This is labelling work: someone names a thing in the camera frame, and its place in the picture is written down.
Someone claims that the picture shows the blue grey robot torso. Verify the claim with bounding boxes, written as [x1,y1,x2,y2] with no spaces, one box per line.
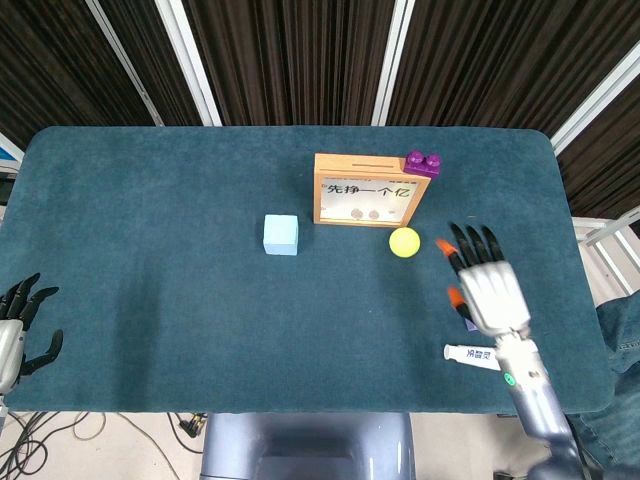
[199,412,417,480]

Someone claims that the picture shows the wooden coin box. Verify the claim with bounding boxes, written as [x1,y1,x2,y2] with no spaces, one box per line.
[313,153,431,228]

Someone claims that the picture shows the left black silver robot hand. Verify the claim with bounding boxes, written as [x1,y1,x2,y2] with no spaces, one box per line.
[0,272,65,396]

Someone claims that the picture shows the chrome chair leg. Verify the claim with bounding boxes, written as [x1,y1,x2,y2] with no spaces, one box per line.
[494,464,534,480]

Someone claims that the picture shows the blue denim fabric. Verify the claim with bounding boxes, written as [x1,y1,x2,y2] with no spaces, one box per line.
[569,294,640,480]

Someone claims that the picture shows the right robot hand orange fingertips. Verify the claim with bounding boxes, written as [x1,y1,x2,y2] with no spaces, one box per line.
[434,223,532,337]

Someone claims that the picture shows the black floor cable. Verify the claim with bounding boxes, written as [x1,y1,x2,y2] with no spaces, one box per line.
[0,412,204,480]

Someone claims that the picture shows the white toothpaste tube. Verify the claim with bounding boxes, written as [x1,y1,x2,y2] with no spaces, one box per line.
[442,343,502,373]

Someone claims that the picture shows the light blue foam cube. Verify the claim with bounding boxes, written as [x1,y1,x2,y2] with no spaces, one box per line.
[262,214,300,257]

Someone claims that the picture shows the black power plug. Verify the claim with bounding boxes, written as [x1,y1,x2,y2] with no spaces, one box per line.
[178,415,208,439]

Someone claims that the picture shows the yellow ball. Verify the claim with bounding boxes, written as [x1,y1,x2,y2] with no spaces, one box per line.
[388,226,422,259]

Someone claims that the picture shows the aluminium profile frame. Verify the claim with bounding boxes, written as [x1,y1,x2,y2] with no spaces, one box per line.
[572,207,640,296]

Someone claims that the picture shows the teal table cloth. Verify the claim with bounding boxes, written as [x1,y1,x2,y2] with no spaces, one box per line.
[0,124,616,416]

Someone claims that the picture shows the purple toy building brick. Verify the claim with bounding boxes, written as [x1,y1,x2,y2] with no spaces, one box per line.
[403,150,443,179]

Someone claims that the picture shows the white partition post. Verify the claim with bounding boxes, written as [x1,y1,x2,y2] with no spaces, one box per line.
[154,0,223,127]
[549,49,640,155]
[370,0,417,127]
[84,0,165,126]

